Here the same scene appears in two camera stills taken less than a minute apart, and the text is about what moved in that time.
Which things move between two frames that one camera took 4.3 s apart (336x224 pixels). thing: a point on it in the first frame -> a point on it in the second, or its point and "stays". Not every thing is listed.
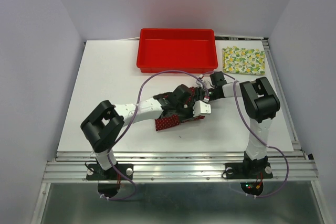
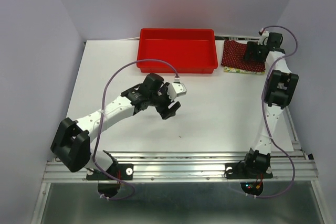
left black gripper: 190,115 -> 164,111
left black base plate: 95,172 stays
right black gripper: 199,95 -> 252,45
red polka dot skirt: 164,122 -> 233,57
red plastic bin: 190,50 stays
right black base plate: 250,170 stays
